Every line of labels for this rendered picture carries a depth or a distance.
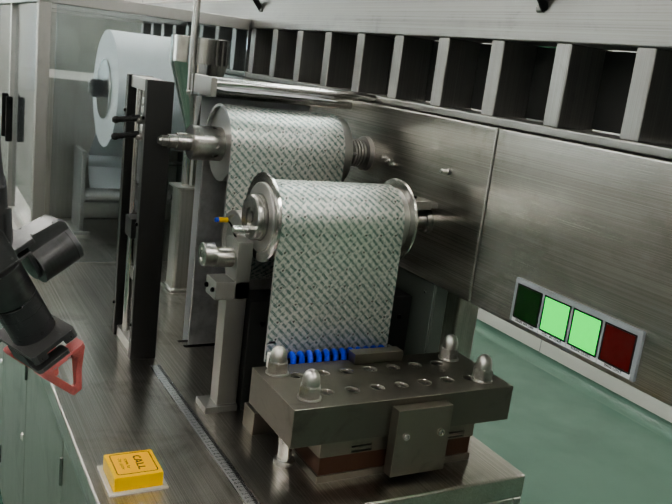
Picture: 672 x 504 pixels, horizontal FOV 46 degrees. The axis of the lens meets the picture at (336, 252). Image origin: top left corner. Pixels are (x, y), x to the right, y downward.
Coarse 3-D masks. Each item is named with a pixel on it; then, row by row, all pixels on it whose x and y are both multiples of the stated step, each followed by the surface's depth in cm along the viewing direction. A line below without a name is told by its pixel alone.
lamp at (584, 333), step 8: (576, 312) 112; (576, 320) 112; (584, 320) 111; (592, 320) 109; (576, 328) 112; (584, 328) 111; (592, 328) 109; (576, 336) 112; (584, 336) 111; (592, 336) 109; (576, 344) 112; (584, 344) 111; (592, 344) 109; (592, 352) 109
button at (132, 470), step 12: (108, 456) 113; (120, 456) 113; (132, 456) 114; (144, 456) 114; (108, 468) 110; (120, 468) 110; (132, 468) 111; (144, 468) 111; (156, 468) 111; (108, 480) 111; (120, 480) 108; (132, 480) 109; (144, 480) 110; (156, 480) 111
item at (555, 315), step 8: (544, 304) 118; (552, 304) 116; (560, 304) 115; (544, 312) 118; (552, 312) 116; (560, 312) 115; (568, 312) 113; (544, 320) 118; (552, 320) 116; (560, 320) 115; (544, 328) 118; (552, 328) 116; (560, 328) 115; (560, 336) 115
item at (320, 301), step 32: (288, 256) 126; (320, 256) 129; (352, 256) 132; (384, 256) 135; (288, 288) 128; (320, 288) 131; (352, 288) 134; (384, 288) 137; (288, 320) 129; (320, 320) 132; (352, 320) 135; (384, 320) 139; (288, 352) 131
